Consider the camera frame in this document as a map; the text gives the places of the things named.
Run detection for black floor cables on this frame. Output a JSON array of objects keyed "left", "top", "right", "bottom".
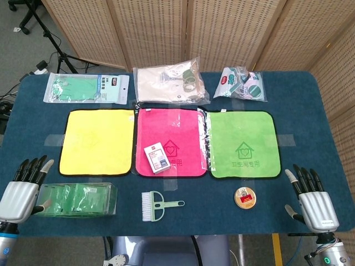
[{"left": 0, "top": 93, "right": 19, "bottom": 128}]

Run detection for beige bag in clear plastic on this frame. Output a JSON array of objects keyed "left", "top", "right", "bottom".
[{"left": 132, "top": 57, "right": 211, "bottom": 106}]

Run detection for small white red box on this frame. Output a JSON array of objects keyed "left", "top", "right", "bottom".
[{"left": 143, "top": 141, "right": 171, "bottom": 175}]

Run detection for yellow microfibre cloth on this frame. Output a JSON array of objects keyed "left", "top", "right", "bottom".
[{"left": 57, "top": 108, "right": 135, "bottom": 177}]

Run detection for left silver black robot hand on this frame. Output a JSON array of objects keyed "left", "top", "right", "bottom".
[{"left": 0, "top": 155, "right": 55, "bottom": 224}]

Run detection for black office chair base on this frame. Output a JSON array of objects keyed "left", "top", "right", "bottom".
[{"left": 7, "top": 0, "right": 42, "bottom": 35}]

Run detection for packaged green rubber gloves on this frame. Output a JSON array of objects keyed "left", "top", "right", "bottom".
[{"left": 43, "top": 72, "right": 130, "bottom": 105}]

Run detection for grey-blue robot torso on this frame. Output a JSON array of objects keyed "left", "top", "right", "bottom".
[{"left": 102, "top": 235, "right": 231, "bottom": 266}]

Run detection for green white packet in plastic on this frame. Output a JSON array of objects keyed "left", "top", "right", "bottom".
[{"left": 212, "top": 65, "right": 268, "bottom": 103}]

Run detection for black tripod stand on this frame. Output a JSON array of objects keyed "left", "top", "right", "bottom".
[{"left": 26, "top": 0, "right": 99, "bottom": 74}]

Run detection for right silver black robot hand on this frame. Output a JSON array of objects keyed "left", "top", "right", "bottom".
[{"left": 285, "top": 163, "right": 340, "bottom": 233}]

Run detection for clear tape strip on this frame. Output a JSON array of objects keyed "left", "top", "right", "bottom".
[
  {"left": 277, "top": 134, "right": 295, "bottom": 147},
  {"left": 163, "top": 176, "right": 179, "bottom": 191},
  {"left": 44, "top": 134, "right": 66, "bottom": 147}
]

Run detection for clear green plastic box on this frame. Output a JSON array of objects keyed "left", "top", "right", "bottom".
[{"left": 33, "top": 182, "right": 118, "bottom": 217}]

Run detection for green brush with white bristles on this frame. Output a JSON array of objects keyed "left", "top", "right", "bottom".
[{"left": 141, "top": 190, "right": 186, "bottom": 222}]

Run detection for green microfibre cloth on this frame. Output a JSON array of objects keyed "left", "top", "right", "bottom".
[{"left": 206, "top": 110, "right": 281, "bottom": 180}]

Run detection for round gold tin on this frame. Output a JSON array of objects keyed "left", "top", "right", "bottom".
[{"left": 234, "top": 186, "right": 257, "bottom": 208}]

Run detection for pink microfibre cloth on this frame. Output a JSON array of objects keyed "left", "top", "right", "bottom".
[{"left": 134, "top": 107, "right": 209, "bottom": 178}]

